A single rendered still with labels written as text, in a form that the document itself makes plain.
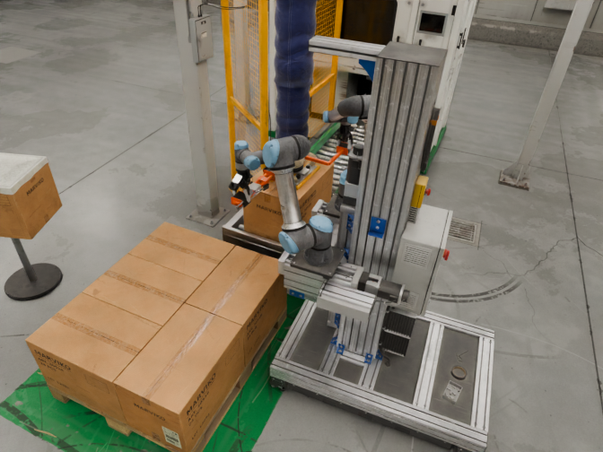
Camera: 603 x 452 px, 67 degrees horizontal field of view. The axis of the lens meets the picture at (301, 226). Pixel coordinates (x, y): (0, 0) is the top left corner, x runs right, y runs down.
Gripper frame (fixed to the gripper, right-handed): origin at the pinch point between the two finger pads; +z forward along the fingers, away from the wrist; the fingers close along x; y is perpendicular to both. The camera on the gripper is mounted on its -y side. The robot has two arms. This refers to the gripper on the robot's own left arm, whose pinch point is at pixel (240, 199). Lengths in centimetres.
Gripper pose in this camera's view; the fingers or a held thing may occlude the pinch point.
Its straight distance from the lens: 265.7
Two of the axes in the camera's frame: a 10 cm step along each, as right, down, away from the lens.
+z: -0.5, 7.9, 6.1
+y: 4.6, -5.2, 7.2
